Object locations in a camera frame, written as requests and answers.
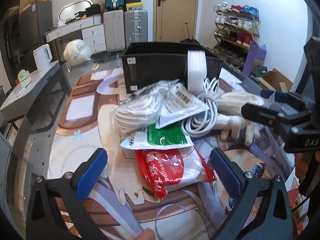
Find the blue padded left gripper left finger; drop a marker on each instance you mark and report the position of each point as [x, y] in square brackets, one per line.
[44, 219]

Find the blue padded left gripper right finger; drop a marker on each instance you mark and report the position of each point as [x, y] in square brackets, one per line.
[262, 209]

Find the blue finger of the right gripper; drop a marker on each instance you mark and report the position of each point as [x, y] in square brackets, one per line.
[283, 97]

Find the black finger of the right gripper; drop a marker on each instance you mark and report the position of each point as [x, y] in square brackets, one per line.
[265, 116]

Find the cream rubber gloves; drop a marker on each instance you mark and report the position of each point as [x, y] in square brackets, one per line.
[230, 120]

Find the silver white foil packet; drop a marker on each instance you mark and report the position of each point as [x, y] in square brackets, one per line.
[178, 105]

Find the green white medicine bag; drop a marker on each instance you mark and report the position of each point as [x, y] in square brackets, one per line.
[150, 138]

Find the red white balloon glue bag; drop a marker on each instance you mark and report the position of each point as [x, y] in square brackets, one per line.
[170, 170]

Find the bagged white cotton gloves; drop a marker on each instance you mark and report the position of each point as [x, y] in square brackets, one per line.
[143, 107]

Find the black cardboard box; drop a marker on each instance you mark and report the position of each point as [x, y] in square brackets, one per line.
[146, 63]

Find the person's hand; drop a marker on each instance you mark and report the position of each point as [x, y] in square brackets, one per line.
[147, 234]

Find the open cardboard box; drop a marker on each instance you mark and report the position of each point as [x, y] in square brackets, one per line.
[272, 80]

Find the purple paper bag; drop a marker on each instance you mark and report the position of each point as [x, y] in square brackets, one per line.
[256, 54]

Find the shoe rack with shoes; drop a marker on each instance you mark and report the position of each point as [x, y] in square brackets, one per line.
[236, 29]

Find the anime print table mat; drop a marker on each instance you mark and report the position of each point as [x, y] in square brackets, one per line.
[122, 204]

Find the grey side cabinet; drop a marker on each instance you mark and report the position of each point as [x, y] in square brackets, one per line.
[20, 99]

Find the wooden door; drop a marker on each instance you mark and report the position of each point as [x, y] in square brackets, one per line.
[174, 20]

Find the green tissue pack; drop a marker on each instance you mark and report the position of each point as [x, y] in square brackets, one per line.
[23, 74]

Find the silver aluminium suitcase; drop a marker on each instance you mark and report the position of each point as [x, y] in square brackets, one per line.
[136, 26]

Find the white electric kettle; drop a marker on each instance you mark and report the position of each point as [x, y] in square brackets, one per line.
[43, 58]

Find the beige hard suitcase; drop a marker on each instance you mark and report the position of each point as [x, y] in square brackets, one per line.
[114, 30]

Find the white drawer dresser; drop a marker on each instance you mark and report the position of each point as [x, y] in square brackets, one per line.
[92, 32]

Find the dark grey refrigerator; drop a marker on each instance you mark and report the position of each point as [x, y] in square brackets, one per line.
[33, 23]

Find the oval white mirror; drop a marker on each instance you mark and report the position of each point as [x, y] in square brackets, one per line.
[70, 11]

